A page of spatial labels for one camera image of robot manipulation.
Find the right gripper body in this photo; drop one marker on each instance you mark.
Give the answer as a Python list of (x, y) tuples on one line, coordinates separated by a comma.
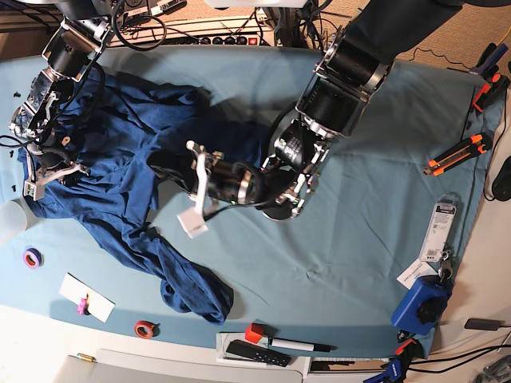
[(48, 163)]

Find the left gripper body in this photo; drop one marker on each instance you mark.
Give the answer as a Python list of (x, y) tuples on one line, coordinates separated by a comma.
[(218, 181)]

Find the blue t-shirt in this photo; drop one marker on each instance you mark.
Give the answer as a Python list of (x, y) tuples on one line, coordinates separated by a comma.
[(115, 124)]

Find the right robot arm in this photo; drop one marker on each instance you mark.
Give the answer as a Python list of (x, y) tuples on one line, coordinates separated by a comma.
[(83, 35)]

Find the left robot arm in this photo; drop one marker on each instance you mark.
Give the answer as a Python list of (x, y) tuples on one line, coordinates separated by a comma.
[(355, 65)]

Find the light blue table cloth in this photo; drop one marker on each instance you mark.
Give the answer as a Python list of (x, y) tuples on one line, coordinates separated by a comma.
[(327, 276)]

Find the translucent plastic cup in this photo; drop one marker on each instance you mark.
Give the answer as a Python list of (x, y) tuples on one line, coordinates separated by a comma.
[(13, 221)]

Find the purple tape roll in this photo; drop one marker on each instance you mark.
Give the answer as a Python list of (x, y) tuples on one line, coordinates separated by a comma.
[(32, 258)]

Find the white card with pink clip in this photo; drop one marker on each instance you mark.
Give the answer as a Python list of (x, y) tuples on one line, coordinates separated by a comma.
[(87, 300)]

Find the red cube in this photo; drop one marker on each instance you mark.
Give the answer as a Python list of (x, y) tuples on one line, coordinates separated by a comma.
[(254, 333)]

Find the red tape roll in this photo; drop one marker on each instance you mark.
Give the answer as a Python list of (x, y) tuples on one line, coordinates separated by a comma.
[(146, 330)]

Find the black remote control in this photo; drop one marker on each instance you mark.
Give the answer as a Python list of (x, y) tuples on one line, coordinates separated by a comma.
[(257, 353)]

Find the white black marker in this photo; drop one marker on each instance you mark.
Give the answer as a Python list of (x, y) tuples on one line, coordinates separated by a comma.
[(302, 346)]

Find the white paper card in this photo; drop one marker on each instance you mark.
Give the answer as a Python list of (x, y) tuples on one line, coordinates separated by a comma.
[(414, 271)]

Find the blister pack with tool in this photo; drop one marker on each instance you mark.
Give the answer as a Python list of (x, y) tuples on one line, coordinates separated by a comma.
[(438, 229)]

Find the blue box with black knob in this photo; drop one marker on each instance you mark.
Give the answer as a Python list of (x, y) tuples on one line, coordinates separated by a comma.
[(423, 305)]

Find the orange clamp bottom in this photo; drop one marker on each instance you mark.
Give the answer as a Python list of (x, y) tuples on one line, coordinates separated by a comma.
[(405, 344)]

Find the blue clamp bottom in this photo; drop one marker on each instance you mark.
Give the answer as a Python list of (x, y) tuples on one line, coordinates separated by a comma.
[(393, 373)]

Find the orange black utility knife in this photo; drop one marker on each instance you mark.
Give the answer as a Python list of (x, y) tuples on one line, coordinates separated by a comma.
[(466, 149)]

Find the black computer mouse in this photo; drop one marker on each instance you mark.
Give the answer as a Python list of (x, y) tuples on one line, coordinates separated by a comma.
[(501, 186)]

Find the orange black clamp right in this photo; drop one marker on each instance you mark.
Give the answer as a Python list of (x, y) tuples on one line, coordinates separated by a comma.
[(489, 92)]

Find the blue black clamp top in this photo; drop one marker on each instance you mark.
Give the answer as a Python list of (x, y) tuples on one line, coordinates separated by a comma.
[(489, 58)]

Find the black small device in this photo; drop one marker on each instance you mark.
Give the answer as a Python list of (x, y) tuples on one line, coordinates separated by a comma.
[(482, 324)]

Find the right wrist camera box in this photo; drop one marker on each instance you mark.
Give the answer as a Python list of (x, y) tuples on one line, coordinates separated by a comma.
[(34, 190)]

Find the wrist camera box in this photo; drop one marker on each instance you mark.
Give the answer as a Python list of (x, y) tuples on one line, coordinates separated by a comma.
[(34, 190), (192, 222)]

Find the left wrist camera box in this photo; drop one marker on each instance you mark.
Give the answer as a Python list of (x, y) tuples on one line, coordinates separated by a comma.
[(192, 222)]

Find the power strip with red switch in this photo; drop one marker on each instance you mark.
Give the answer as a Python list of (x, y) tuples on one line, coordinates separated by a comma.
[(194, 25)]

